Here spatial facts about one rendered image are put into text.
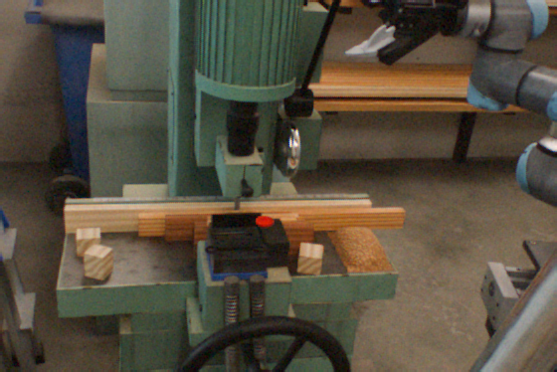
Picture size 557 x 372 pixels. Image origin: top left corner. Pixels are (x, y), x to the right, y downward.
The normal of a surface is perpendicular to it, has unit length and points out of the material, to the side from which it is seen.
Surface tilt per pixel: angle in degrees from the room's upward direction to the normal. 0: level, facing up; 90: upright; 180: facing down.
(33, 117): 90
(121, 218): 90
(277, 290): 90
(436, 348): 0
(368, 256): 31
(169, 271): 0
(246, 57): 90
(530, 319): 72
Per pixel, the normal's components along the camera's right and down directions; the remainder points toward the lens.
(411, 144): 0.22, 0.45
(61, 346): 0.09, -0.89
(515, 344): -0.73, -0.09
